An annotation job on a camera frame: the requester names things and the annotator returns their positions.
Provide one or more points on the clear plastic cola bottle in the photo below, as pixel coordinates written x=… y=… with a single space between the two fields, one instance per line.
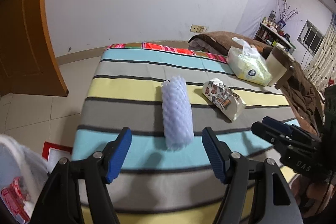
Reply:
x=14 y=197

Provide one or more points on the red patterned mattress edge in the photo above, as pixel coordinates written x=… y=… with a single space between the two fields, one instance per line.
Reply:
x=161 y=48

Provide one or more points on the patterned snack bag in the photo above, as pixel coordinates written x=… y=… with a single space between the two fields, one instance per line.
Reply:
x=225 y=99

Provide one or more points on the white foam net sleeve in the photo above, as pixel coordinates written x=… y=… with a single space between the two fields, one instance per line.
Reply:
x=177 y=114

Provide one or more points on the white trash bin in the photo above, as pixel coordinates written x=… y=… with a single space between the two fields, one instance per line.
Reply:
x=19 y=160

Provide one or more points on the person right hand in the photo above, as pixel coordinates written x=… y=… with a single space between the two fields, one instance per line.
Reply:
x=320 y=194

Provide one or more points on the brown cream handbag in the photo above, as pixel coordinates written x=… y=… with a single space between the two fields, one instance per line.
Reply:
x=280 y=65

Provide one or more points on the striped bed sheet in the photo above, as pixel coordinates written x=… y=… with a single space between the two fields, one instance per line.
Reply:
x=158 y=185

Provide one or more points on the orange wooden door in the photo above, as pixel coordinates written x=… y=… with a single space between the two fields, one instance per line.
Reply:
x=28 y=62

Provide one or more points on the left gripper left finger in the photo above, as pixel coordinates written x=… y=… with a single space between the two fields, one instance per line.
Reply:
x=59 y=200

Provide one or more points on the dotted curtain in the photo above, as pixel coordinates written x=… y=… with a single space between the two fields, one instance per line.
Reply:
x=322 y=66

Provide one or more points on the branch vase decoration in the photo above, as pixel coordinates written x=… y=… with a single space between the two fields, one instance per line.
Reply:
x=285 y=13

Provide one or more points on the window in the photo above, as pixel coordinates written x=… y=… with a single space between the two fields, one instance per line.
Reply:
x=310 y=37

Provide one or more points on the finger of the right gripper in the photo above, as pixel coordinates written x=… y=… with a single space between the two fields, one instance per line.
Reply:
x=265 y=132
x=277 y=125

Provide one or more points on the wall socket plate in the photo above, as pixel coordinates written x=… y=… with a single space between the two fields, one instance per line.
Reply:
x=198 y=29

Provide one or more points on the red framed white board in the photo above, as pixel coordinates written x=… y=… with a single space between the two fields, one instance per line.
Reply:
x=54 y=152

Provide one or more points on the cluttered shelf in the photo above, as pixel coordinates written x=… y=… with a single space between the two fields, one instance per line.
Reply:
x=269 y=34

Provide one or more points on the yellow tissue pack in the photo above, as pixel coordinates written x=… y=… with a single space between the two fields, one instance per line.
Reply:
x=247 y=63

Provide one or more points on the brown blanket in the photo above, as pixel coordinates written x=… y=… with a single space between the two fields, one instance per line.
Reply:
x=303 y=97

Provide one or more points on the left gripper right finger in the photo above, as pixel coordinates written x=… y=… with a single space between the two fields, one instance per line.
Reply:
x=273 y=201

